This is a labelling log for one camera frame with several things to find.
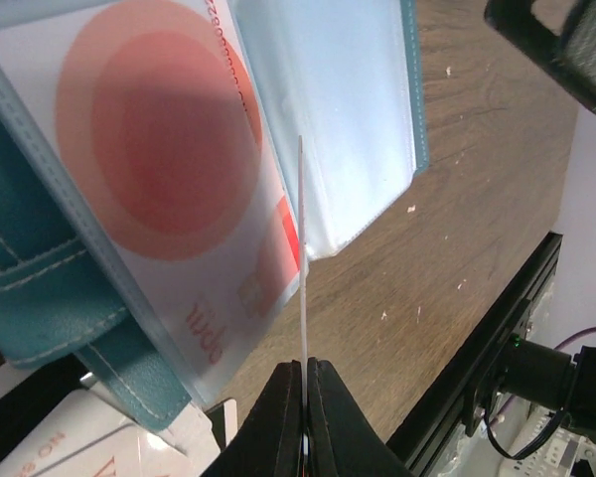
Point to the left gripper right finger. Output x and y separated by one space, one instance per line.
341 440

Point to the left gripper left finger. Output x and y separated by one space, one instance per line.
269 442

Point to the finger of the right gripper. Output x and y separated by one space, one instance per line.
569 58

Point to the white magnetic stripe card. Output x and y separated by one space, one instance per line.
303 297

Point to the teal card holder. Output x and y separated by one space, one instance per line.
346 75

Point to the white card red circle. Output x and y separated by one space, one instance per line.
147 108

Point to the large white card pile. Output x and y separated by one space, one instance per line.
84 435

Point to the black aluminium frame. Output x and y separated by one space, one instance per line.
459 392

